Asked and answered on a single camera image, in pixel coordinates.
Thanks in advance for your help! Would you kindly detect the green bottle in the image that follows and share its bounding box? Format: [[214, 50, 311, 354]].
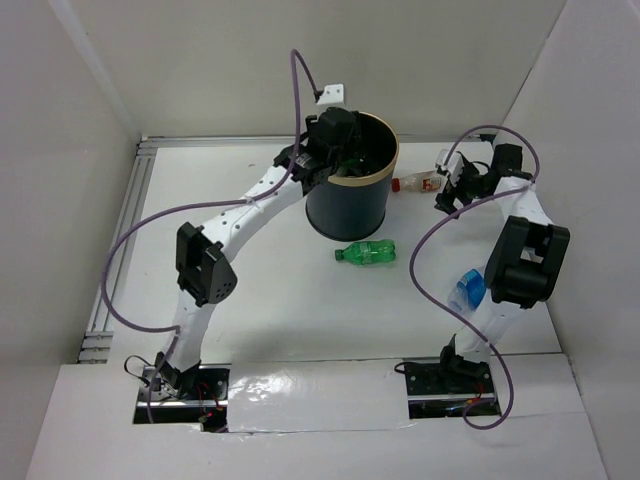
[[334, 239, 396, 266], [335, 157, 373, 178]]

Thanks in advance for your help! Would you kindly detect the dark round bin gold rim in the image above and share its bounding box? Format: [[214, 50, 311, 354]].
[[305, 112, 399, 241]]

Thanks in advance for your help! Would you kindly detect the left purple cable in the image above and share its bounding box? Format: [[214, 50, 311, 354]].
[[101, 48, 321, 426]]

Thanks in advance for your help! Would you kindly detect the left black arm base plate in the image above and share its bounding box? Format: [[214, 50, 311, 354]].
[[133, 366, 230, 433]]

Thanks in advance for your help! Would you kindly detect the purple cable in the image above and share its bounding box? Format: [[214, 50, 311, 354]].
[[409, 124, 539, 431], [101, 48, 321, 426]]

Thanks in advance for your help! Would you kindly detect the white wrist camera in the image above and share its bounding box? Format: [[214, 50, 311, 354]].
[[435, 149, 464, 185], [316, 83, 346, 108]]

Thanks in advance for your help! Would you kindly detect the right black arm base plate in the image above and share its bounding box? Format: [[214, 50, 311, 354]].
[[394, 361, 501, 420]]

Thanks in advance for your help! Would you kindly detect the clear bottle red cap orange label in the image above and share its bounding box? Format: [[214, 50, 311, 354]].
[[391, 171, 443, 193]]

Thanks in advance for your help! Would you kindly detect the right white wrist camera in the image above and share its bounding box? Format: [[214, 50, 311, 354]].
[[435, 149, 464, 185]]

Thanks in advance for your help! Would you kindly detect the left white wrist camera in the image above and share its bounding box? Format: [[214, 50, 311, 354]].
[[316, 83, 346, 108]]

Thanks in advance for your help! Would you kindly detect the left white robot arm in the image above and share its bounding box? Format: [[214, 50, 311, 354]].
[[155, 107, 364, 399]]

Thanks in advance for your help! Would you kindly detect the blue label clear bottle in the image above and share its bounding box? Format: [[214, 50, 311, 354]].
[[447, 269, 487, 315]]

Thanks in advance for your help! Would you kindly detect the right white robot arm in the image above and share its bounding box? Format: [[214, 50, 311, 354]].
[[435, 144, 570, 392]]

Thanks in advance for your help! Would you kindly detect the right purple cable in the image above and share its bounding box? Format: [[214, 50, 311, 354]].
[[409, 124, 539, 431]]

